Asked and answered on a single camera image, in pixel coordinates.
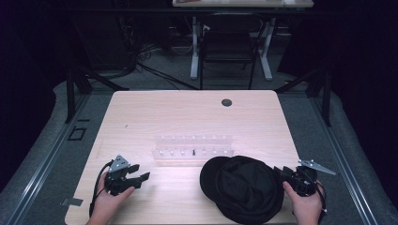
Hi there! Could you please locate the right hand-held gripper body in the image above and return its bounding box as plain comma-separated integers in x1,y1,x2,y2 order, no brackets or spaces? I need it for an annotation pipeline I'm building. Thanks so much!
283,158,338,198

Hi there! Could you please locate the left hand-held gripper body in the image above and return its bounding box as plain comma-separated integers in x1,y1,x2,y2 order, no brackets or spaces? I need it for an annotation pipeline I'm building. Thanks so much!
104,155,141,197

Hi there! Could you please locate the black cap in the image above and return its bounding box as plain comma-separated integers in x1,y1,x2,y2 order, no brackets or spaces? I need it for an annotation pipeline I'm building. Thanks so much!
199,155,285,225

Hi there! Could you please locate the person's left hand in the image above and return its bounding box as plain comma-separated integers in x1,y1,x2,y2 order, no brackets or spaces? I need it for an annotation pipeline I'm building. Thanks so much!
93,172,136,221

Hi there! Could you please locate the person's right hand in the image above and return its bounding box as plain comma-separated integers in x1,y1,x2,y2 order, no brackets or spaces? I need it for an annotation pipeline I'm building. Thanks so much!
282,180,325,225

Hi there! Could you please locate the grey tape strip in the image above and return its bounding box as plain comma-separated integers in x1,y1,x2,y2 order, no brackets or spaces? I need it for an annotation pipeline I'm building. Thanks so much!
60,197,84,208

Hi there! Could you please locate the clear acrylic rack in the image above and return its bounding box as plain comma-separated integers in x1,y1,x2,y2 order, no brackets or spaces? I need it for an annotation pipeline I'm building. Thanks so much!
151,134,236,164

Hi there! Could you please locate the black metal stand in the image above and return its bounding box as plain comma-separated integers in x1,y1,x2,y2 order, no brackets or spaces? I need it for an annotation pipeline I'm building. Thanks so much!
274,66,333,128
64,61,130,125

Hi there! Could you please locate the white-legged desk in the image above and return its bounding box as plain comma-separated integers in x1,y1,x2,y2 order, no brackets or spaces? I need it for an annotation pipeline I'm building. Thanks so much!
171,0,314,82

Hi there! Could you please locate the black chair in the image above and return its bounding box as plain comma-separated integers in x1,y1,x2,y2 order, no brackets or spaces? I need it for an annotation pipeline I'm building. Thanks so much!
198,11,268,91

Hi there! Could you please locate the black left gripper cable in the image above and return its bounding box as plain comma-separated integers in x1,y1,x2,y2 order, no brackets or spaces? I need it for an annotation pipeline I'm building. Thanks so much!
88,160,115,218

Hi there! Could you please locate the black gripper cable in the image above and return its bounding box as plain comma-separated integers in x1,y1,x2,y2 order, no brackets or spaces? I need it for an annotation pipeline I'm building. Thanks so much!
88,160,115,218
314,182,329,225

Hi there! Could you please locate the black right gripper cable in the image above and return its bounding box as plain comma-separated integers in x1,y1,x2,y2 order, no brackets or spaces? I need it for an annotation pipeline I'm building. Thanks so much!
314,182,329,225

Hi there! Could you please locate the aluminium floor rail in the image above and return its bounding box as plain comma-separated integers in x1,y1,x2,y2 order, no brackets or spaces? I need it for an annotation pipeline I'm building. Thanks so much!
309,93,380,225
5,92,92,225

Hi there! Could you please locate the bundle of black floor cables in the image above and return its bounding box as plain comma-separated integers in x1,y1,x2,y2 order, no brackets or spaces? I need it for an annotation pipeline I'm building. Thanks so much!
115,18,200,92

